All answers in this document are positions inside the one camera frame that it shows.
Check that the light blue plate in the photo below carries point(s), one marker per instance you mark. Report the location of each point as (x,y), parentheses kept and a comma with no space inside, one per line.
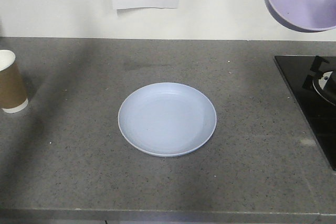
(167,119)

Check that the brown paper cup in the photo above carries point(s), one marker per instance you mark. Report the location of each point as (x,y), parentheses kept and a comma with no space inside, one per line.
(14,97)

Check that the black glass gas stove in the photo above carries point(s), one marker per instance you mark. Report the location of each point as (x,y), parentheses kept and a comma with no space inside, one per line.
(298,72)

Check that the silver stove burner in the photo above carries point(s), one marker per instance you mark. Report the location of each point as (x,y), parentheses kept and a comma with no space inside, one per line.
(324,85)

